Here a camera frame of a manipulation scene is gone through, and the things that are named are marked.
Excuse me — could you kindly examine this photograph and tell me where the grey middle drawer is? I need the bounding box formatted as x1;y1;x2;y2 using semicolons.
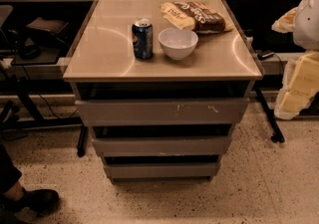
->
93;136;231;157

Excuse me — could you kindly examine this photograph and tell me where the dark trouser leg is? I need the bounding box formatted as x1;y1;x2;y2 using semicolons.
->
0;144;22;193

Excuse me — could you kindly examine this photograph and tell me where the grey drawer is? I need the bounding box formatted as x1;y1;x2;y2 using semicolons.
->
93;136;231;157
76;98;249;126
104;163;220;179

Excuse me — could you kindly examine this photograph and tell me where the white bowl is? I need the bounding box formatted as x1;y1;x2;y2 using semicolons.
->
159;28;198;60

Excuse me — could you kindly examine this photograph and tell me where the black desk leg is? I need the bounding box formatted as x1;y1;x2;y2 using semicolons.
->
77;126;88;157
255;88;285;143

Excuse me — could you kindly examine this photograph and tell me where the blue soda can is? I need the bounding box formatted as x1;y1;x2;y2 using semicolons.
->
132;19;153;60

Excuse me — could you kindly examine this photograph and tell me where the black desk leg left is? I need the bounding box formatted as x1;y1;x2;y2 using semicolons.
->
77;126;88;157

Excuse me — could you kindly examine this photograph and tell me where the grey top drawer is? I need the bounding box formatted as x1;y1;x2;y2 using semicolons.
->
76;98;249;126

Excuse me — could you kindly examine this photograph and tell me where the small black device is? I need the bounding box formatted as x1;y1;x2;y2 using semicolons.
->
257;50;274;61

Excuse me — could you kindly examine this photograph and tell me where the grey bottom drawer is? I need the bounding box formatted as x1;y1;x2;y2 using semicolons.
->
104;163;220;179

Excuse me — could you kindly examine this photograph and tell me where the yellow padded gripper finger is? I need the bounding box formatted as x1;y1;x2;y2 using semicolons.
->
274;52;319;119
271;8;297;34

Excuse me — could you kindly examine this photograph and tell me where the black desk leg right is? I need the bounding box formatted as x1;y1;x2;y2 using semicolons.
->
255;88;285;143

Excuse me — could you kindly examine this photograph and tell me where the black shoe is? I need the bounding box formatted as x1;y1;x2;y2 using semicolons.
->
0;189;60;214

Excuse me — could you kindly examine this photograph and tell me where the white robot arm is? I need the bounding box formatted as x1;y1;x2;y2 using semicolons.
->
271;0;319;119

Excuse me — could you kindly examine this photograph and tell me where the brown yellow chip bag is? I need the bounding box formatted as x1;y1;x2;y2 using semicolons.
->
160;1;233;34

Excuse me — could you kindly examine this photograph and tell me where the grey drawer cabinet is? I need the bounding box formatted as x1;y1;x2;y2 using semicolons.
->
64;0;263;182

